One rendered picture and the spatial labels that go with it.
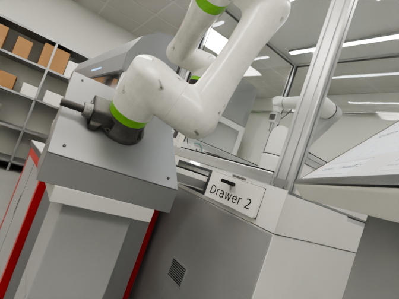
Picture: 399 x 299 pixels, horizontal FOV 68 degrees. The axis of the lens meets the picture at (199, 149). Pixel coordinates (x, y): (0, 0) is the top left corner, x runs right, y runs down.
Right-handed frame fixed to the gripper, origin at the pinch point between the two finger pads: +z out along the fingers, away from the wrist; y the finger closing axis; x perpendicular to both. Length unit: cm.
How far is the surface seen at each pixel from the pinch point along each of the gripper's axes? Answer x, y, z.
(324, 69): 47, -16, -38
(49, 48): -382, 34, -84
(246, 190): 32.4, -15.6, 10.2
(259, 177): 34.6, -17.0, 3.9
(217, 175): 14.1, -15.5, 8.6
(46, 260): 27, 40, 45
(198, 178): 5.7, -12.7, 12.4
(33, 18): -430, 66, -123
